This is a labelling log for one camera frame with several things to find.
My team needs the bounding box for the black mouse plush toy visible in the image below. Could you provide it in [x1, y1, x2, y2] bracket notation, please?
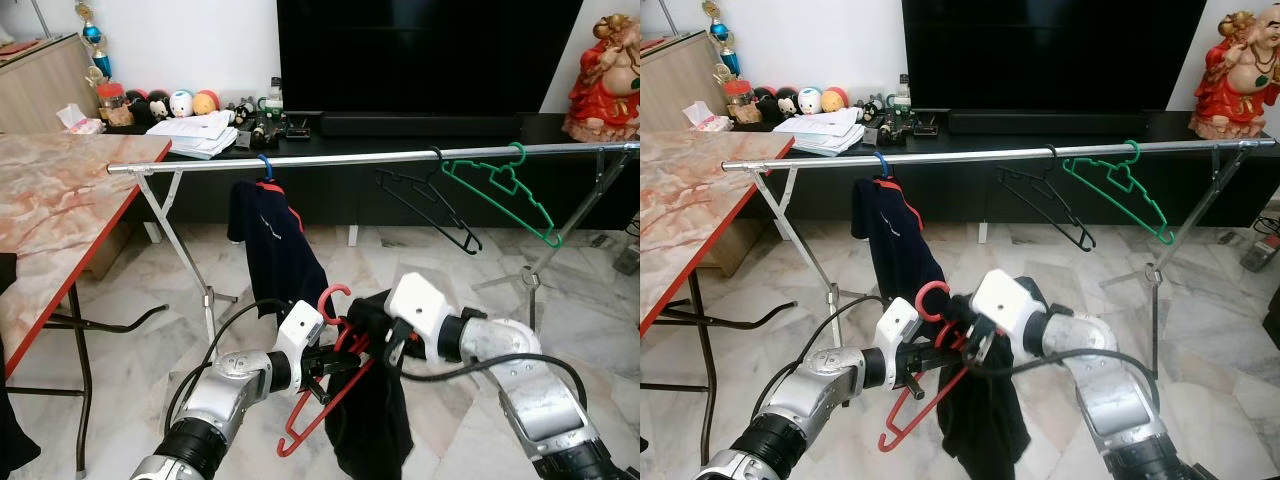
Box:
[122, 90, 171, 126]
[750, 87, 799, 121]

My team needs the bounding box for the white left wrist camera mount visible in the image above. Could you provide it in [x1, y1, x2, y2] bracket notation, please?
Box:
[273, 303, 326, 369]
[875, 297, 923, 366]

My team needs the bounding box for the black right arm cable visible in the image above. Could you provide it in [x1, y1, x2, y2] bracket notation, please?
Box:
[960, 340, 1161, 411]
[385, 345, 591, 401]

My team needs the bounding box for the pink white tissue pack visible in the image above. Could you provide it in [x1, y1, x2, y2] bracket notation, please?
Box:
[57, 102, 106, 136]
[683, 100, 733, 133]

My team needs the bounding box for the navy blue t-shirt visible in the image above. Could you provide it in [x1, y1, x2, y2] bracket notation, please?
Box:
[227, 178, 331, 321]
[852, 177, 951, 316]

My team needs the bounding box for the power strip with cables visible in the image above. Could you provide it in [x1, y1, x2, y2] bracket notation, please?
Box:
[612, 212, 640, 277]
[1238, 205, 1280, 273]

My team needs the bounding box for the black flat television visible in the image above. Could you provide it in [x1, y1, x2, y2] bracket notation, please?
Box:
[276, 0, 586, 113]
[902, 0, 1211, 111]

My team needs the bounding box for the red laughing Buddha statue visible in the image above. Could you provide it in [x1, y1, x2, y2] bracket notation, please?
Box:
[1188, 10, 1280, 141]
[562, 13, 640, 144]

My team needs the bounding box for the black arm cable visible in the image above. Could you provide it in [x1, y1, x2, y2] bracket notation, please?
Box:
[960, 340, 1161, 411]
[165, 298, 301, 441]
[750, 293, 891, 441]
[385, 345, 591, 401]

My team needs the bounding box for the stack of white papers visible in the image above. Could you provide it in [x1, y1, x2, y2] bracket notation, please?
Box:
[145, 110, 238, 161]
[773, 107, 866, 158]

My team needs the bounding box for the green plastic hanger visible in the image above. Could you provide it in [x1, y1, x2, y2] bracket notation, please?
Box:
[442, 142, 563, 248]
[1062, 140, 1176, 245]

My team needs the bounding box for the light wood sideboard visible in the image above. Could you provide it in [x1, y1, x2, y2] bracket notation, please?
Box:
[0, 35, 101, 136]
[640, 30, 729, 131]

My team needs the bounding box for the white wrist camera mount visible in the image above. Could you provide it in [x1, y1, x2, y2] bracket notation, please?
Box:
[875, 297, 923, 366]
[273, 303, 326, 369]
[385, 272, 463, 363]
[970, 268, 1049, 353]

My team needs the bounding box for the black jacket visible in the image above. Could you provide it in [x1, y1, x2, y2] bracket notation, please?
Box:
[0, 252, 43, 473]

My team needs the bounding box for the black low TV console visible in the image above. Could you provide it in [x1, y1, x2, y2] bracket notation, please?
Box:
[95, 108, 640, 241]
[770, 105, 1280, 239]

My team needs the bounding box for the black plastic hanger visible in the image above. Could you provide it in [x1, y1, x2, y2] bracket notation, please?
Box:
[997, 145, 1096, 253]
[375, 147, 483, 256]

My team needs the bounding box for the gold trophy with blue balls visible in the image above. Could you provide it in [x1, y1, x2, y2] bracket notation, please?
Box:
[700, 0, 741, 79]
[75, 0, 113, 89]

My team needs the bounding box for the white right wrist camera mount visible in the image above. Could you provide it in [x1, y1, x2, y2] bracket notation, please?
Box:
[970, 268, 1049, 353]
[385, 272, 463, 363]

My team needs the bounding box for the red plastic hanger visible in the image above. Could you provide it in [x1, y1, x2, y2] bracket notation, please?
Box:
[277, 283, 396, 458]
[878, 280, 986, 453]

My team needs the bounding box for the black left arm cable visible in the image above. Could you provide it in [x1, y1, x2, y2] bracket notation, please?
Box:
[165, 298, 301, 441]
[750, 293, 891, 441]

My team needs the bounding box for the marble pattern folding table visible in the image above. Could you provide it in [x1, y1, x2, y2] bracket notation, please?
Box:
[0, 132, 173, 479]
[640, 128, 801, 466]

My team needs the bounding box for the black shirt with green print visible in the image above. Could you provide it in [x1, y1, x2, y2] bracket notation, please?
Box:
[325, 288, 416, 480]
[935, 290, 1031, 480]

